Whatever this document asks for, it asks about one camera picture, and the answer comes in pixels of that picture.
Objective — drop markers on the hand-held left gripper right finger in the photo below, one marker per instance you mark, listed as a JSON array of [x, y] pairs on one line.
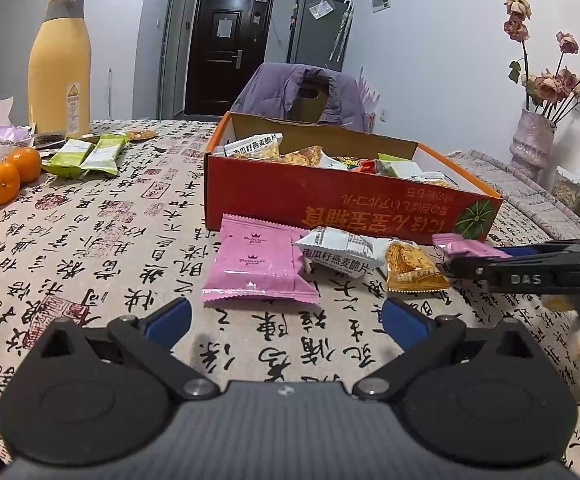
[[403, 321]]

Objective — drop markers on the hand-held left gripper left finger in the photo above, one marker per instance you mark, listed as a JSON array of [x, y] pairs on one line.
[[170, 321]]

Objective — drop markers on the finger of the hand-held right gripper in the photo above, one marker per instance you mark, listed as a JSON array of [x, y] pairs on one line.
[[474, 266], [559, 251]]

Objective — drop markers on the pink snack packet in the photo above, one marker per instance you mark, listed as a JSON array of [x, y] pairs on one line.
[[257, 260], [457, 245]]

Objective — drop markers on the gold snack packet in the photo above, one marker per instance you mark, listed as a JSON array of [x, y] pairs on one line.
[[412, 270]]

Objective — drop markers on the red cardboard box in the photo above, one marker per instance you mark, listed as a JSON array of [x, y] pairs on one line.
[[330, 205]]

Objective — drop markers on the red snack bag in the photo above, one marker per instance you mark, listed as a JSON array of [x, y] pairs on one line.
[[357, 164]]

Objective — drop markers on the glass jar of nuts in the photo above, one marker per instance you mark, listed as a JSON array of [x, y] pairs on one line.
[[569, 192]]

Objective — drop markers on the grey quilted cloth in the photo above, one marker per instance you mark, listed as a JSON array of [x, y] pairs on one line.
[[519, 195]]

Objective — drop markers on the pink ceramic vase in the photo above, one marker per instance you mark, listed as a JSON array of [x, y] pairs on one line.
[[529, 142]]

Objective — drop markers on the dried rose bouquet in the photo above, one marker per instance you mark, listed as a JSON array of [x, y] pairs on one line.
[[548, 87]]

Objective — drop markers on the small orange snack packet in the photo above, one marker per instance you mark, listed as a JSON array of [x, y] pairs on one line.
[[140, 135]]

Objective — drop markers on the mandarin orange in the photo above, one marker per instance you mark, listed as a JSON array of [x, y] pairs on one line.
[[1, 183], [25, 162]]

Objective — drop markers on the black white sachet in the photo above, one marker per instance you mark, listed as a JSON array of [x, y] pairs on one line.
[[50, 139]]

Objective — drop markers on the brown chair back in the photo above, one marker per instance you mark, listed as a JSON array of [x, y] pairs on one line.
[[307, 108]]

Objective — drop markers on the white thin pole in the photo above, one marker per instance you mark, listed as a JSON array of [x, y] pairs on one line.
[[110, 92]]

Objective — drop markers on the dark brown door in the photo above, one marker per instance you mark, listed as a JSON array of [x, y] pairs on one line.
[[210, 75]]

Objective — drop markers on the purple jacket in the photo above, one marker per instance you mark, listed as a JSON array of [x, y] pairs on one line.
[[270, 92]]

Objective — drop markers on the yellow thermos bottle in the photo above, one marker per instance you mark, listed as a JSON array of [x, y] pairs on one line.
[[57, 85]]

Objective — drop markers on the white folded umbrella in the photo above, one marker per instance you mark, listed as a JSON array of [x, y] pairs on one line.
[[342, 27]]

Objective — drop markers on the grey interior door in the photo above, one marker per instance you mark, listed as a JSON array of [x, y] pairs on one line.
[[172, 45]]

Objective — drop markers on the grey refrigerator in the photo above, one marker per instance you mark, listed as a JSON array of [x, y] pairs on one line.
[[315, 40]]

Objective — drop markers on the paper sheet on door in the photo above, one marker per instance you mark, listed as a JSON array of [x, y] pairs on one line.
[[224, 27]]

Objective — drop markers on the paper sheet on refrigerator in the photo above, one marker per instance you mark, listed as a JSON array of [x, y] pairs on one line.
[[321, 8]]

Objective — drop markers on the pink wall decal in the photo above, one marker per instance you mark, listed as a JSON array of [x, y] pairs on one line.
[[369, 92]]

